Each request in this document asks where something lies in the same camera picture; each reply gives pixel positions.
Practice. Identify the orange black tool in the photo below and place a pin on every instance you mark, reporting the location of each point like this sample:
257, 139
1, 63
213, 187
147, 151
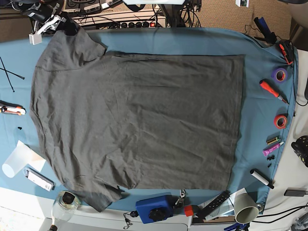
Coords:
287, 51

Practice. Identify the orange handle screwdriver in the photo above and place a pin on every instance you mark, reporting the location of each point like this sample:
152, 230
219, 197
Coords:
268, 88

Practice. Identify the grey green mug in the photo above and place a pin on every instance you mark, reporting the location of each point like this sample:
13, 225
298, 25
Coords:
245, 209

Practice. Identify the purple glue tube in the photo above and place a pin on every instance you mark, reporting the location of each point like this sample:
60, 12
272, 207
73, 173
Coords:
269, 150

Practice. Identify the black remote control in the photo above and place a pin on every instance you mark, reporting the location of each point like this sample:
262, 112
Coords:
218, 201

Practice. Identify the grey T-shirt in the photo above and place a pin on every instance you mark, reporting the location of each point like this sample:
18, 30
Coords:
112, 120

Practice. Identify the red cube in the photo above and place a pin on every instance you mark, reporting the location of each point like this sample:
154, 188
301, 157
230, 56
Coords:
188, 210

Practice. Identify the black cable ties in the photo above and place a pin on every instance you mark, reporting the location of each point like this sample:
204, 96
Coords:
7, 73

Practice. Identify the white paper sheet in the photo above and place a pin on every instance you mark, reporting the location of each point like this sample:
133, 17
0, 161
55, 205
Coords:
26, 156

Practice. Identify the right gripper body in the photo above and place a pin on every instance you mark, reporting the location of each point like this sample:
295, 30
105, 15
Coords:
38, 11

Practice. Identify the purple tape roll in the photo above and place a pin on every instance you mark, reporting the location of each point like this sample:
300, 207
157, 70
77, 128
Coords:
279, 75

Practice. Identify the white marker black cap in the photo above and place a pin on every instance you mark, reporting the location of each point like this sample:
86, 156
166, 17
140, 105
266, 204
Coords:
260, 178

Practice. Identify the gold battery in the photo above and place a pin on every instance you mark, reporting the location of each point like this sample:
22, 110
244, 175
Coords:
272, 140

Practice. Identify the orange tape roll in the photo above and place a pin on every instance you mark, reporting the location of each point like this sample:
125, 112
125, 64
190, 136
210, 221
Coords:
280, 121

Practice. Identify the orange black utility knife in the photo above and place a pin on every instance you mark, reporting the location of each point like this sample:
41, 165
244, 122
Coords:
13, 109

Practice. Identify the blue black clamp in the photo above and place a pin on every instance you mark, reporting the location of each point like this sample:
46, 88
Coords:
269, 36

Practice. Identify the white labelled box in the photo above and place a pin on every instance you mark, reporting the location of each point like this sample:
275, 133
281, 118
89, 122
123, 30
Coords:
38, 179

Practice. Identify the black power strip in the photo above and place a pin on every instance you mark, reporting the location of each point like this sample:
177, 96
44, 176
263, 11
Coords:
137, 24

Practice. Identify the translucent plastic cup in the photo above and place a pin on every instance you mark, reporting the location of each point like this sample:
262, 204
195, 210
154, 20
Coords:
10, 167

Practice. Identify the silver carabiner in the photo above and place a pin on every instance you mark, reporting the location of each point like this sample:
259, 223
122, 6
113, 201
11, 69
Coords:
182, 193

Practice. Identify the clear glass bottle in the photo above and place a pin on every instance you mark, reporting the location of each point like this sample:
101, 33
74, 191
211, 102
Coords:
64, 207

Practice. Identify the blue box with black knob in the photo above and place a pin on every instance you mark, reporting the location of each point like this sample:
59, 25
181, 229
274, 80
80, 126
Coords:
154, 209

